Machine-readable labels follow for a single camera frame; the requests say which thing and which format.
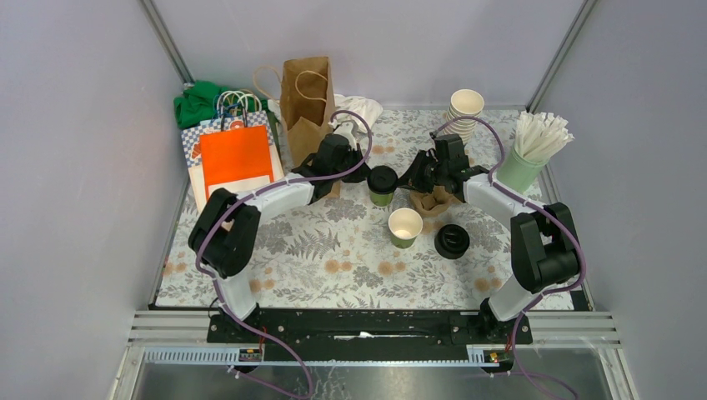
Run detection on green paper cup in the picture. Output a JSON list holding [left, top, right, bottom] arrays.
[[369, 191, 394, 208], [388, 207, 424, 249]]

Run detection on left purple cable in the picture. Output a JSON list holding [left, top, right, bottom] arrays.
[[194, 109, 374, 398]]

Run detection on white cloth bag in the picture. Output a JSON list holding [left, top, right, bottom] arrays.
[[261, 93, 384, 133]]

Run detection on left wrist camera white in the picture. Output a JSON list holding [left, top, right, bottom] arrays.
[[333, 120, 358, 148]]

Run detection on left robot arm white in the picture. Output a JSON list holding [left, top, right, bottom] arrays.
[[188, 133, 371, 343]]

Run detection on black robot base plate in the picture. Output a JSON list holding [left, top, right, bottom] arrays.
[[207, 307, 533, 356]]

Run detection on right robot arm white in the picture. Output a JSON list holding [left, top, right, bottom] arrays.
[[397, 135, 586, 343]]

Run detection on floral table mat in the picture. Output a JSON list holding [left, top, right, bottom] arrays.
[[157, 107, 575, 312]]

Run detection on black cup lid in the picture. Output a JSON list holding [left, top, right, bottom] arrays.
[[367, 165, 399, 195]]

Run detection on stack of paper cups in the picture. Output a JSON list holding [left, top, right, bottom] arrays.
[[443, 89, 484, 144]]

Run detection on orange paper bag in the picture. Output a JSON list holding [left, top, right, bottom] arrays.
[[199, 126, 282, 198]]

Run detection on blue checkered paper bag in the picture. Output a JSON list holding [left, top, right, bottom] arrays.
[[181, 110, 283, 213]]

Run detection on black cup lids stack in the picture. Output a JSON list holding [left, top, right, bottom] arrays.
[[434, 224, 470, 260]]

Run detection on brown pulp cup carrier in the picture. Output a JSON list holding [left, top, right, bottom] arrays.
[[409, 186, 461, 218]]

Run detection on white slotted cable duct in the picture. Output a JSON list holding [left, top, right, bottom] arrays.
[[144, 346, 510, 368]]

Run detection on brown paper bag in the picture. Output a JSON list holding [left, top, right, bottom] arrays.
[[253, 56, 336, 167]]

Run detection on green cloth bag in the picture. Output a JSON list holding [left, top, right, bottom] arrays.
[[173, 80, 268, 129]]

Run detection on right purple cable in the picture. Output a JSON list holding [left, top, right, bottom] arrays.
[[432, 116, 588, 398]]

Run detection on purple cable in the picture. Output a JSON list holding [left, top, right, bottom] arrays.
[[194, 109, 374, 398], [432, 116, 588, 398]]

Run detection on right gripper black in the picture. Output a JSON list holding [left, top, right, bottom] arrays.
[[394, 151, 448, 196]]

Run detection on green straw holder cup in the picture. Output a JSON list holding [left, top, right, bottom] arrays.
[[495, 147, 548, 194]]

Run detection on white wrapped straws bundle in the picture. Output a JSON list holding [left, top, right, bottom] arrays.
[[513, 112, 574, 163]]

